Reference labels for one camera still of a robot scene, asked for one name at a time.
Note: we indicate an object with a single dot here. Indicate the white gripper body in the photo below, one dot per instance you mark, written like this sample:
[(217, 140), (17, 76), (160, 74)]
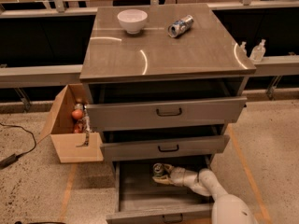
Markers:
[(178, 175)]

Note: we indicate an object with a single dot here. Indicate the green soda can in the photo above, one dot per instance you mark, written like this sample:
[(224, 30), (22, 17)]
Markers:
[(158, 170)]

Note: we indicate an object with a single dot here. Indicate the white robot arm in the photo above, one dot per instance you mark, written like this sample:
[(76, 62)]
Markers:
[(227, 208)]

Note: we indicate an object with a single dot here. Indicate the middle grey drawer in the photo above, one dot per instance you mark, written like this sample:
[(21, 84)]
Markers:
[(163, 143)]

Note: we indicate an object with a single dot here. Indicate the grey drawer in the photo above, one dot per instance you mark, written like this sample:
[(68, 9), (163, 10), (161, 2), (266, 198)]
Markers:
[(140, 200), (163, 143), (163, 104)]

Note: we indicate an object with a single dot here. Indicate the bottom grey drawer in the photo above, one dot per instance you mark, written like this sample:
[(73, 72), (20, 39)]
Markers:
[(140, 200)]

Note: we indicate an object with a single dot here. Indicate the top grey drawer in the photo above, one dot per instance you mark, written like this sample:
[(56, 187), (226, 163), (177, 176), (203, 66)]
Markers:
[(163, 104)]

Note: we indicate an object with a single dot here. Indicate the grey drawer cabinet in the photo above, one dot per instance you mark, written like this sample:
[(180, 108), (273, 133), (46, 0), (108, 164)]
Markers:
[(205, 51)]

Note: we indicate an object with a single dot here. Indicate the crushed silver blue can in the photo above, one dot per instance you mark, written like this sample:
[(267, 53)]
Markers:
[(181, 26)]

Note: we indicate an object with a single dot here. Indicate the orange fruit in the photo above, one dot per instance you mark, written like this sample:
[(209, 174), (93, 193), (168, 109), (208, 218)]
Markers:
[(77, 114)]

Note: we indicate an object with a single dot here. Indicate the cardboard box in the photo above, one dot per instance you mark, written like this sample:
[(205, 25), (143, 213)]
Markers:
[(70, 144)]

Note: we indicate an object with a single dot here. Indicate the small clear pump bottle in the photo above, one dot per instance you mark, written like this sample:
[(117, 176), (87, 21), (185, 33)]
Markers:
[(243, 46)]

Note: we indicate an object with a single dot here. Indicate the clear sanitizer bottle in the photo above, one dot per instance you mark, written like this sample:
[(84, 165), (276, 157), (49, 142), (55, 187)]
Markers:
[(258, 52)]

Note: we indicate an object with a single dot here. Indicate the white bowl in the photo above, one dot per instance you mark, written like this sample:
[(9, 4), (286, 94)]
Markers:
[(132, 20)]

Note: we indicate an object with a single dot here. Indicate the black power adapter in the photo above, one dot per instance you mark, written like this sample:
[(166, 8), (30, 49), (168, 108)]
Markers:
[(8, 161)]

